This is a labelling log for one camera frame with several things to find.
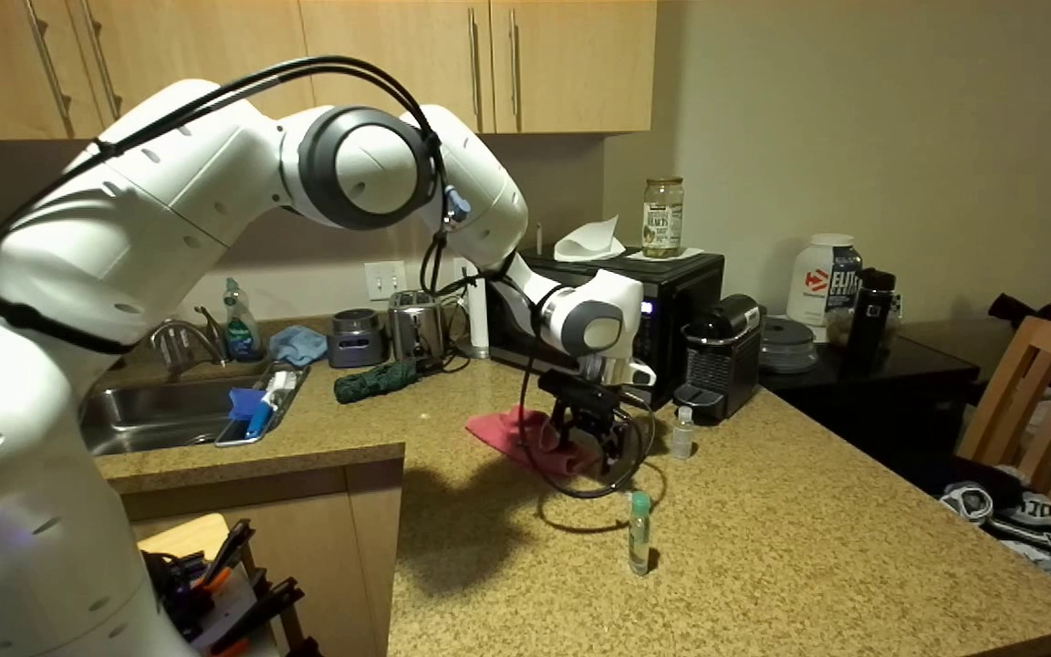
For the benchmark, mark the green dish soap bottle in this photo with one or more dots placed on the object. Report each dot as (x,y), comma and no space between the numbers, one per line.
(239,331)

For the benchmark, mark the white jug red label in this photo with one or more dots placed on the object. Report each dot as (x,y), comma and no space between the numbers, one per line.
(807,286)

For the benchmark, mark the green hand sanitizer bottle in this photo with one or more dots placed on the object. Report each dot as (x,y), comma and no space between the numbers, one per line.
(640,533)

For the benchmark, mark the black coffee maker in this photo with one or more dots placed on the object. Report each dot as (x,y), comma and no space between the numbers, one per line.
(722,353)

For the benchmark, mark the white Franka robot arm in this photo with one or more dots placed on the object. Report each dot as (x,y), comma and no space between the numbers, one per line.
(126,221)

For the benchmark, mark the black cloth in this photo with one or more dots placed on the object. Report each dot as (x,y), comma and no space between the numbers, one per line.
(1048,314)

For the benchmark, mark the wooden slatted chair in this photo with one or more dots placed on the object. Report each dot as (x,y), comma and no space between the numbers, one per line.
(1037,367)

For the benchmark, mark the silver toaster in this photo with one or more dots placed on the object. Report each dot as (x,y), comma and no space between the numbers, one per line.
(419,326)

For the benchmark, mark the dark round lid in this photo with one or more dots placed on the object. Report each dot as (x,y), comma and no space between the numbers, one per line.
(786,349)

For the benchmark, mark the stainless steel sink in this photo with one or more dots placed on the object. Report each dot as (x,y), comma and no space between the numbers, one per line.
(161,415)

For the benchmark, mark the clear plastic bottle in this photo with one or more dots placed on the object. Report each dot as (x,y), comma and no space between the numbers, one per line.
(845,292)

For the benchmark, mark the black water bottle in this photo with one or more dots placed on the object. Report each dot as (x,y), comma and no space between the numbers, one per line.
(875,314)

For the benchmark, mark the blue dish soap bottle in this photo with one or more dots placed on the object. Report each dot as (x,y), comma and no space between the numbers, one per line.
(256,415)

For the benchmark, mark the black microwave oven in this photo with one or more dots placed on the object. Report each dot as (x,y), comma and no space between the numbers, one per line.
(671,282)

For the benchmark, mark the wooden base cabinet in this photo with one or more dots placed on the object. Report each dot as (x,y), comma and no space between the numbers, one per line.
(345,561)

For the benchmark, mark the black round pot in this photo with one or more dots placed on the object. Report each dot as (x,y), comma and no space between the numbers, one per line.
(354,339)

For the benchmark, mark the wooden upper cabinets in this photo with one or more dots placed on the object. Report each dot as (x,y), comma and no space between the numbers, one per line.
(576,60)

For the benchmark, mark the black side table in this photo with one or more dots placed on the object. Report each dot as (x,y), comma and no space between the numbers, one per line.
(891,388)

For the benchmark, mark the blue cloth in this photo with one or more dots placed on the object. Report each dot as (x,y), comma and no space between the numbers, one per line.
(297,349)

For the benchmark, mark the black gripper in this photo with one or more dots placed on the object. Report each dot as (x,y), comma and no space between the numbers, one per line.
(584,404)

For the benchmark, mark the white wall outlet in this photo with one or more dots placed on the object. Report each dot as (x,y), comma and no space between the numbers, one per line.
(385,280)

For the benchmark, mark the pink towel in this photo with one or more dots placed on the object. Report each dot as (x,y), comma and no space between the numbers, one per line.
(508,433)

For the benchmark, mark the small clear bottle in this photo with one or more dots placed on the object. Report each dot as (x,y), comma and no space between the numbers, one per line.
(683,434)

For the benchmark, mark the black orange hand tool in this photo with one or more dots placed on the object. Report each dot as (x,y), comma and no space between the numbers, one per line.
(222,596)

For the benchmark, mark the metal faucet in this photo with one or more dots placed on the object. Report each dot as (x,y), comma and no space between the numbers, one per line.
(184,339)

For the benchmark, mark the black white patterned item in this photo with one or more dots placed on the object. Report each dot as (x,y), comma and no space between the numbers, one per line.
(1014,512)

